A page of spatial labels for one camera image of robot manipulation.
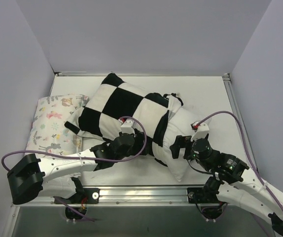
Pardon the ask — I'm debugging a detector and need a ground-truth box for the purple cable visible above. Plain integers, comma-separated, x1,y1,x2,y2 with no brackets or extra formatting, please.
193,111,283,223
1,116,148,222

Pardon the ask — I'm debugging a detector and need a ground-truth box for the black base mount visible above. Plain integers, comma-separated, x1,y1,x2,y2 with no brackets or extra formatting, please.
187,187,225,205
59,188,100,204

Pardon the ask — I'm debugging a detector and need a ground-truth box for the white pillow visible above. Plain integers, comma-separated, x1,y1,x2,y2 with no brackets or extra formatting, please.
152,94,211,182

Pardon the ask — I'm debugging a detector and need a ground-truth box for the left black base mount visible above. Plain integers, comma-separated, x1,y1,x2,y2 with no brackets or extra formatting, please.
59,188,100,204

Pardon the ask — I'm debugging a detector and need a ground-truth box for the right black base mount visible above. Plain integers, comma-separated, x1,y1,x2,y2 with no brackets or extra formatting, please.
187,187,225,205

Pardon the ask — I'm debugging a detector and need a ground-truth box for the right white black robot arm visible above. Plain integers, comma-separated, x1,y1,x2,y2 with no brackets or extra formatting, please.
170,136,283,236

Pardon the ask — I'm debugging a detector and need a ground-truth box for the aluminium front rail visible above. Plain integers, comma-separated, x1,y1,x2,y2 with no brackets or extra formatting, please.
12,185,233,208

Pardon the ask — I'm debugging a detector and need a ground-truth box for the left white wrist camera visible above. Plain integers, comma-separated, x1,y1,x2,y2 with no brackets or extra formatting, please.
120,119,135,135

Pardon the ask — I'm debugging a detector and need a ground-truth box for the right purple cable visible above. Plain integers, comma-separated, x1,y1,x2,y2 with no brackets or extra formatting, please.
193,111,283,223

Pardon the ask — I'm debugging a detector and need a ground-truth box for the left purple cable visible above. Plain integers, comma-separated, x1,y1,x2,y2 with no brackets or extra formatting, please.
1,116,148,222

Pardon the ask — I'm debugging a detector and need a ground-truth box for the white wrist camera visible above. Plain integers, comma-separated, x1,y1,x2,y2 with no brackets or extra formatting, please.
191,121,210,141
120,119,135,135

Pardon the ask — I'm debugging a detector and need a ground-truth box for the black white checkered pillowcase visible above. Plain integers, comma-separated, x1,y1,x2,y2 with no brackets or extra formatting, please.
64,73,183,166

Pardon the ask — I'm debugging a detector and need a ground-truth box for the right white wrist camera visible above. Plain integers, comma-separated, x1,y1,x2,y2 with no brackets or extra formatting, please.
191,121,210,141

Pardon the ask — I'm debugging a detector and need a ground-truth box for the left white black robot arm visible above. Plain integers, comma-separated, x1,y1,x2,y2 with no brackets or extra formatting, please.
7,131,147,205

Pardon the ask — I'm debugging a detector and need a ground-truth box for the aluminium right side rail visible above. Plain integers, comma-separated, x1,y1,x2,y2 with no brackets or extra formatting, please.
222,74,257,168

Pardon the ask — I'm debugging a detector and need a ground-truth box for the aluminium rail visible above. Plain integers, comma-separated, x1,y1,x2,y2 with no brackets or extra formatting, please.
222,74,257,168
12,185,233,208

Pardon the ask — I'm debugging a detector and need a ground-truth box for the floral animal print pillow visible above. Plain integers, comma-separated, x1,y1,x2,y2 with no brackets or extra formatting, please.
26,94,89,156

